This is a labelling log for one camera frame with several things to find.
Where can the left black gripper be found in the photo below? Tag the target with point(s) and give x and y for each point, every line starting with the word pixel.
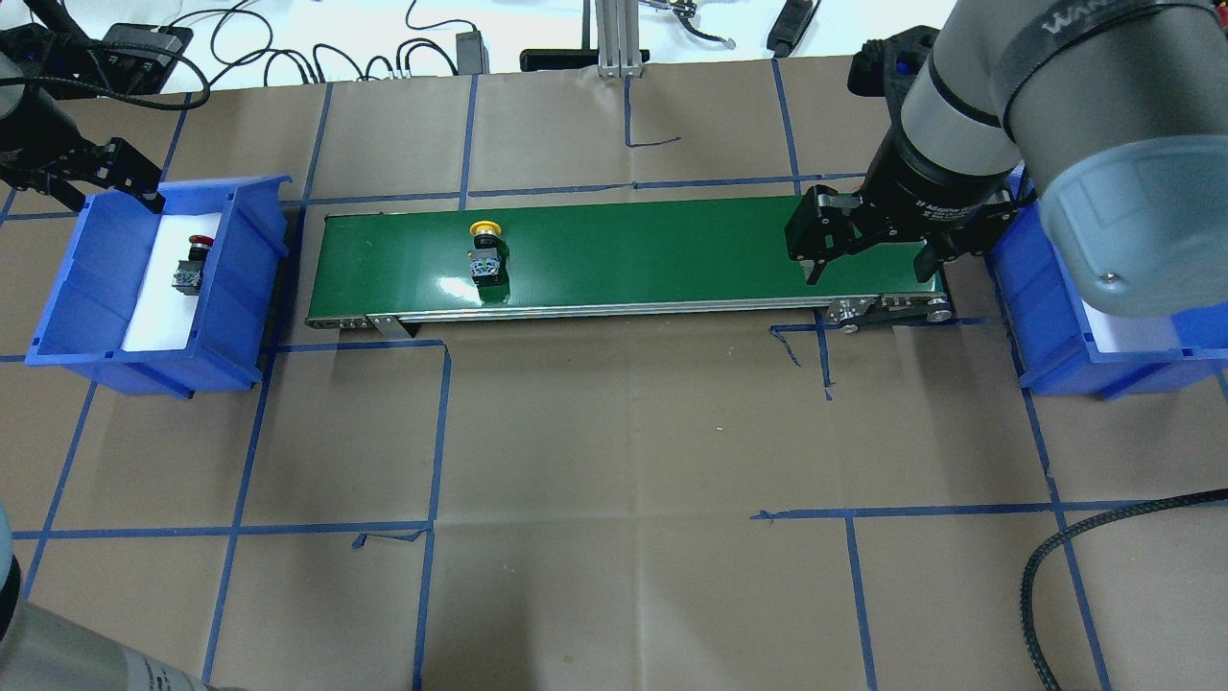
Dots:
pixel 29 134

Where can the right blue plastic bin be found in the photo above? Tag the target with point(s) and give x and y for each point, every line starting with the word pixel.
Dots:
pixel 1067 348

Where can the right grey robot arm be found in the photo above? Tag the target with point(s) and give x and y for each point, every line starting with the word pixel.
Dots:
pixel 1109 114

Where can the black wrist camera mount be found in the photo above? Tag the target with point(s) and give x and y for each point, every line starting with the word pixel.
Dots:
pixel 887 67

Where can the aluminium frame post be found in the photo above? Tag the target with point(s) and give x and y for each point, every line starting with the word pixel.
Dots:
pixel 618 44

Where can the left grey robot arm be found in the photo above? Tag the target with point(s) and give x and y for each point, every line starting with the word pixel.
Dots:
pixel 45 651

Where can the white foam pad left bin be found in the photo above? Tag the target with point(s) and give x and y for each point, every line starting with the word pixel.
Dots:
pixel 163 315

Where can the white foam pad right bin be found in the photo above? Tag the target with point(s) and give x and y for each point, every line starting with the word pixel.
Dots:
pixel 1112 334

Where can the black power adapter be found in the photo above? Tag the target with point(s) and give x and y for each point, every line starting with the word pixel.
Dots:
pixel 471 53

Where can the yellow mushroom push button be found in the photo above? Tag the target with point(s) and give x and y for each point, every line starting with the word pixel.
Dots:
pixel 488 260

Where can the white foam pad bin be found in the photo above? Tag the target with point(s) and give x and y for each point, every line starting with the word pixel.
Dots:
pixel 163 315
pixel 1112 334

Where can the red mushroom push button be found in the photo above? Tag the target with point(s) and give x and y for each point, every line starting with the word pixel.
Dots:
pixel 188 275

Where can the green conveyor belt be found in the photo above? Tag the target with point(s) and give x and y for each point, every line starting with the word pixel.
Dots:
pixel 584 261

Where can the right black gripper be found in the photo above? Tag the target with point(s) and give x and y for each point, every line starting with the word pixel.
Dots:
pixel 926 182

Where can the left blue plastic bin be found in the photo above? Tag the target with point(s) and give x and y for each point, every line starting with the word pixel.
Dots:
pixel 93 297

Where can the blue plastic bin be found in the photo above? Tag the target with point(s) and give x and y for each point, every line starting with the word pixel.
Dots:
pixel 1067 348
pixel 93 297

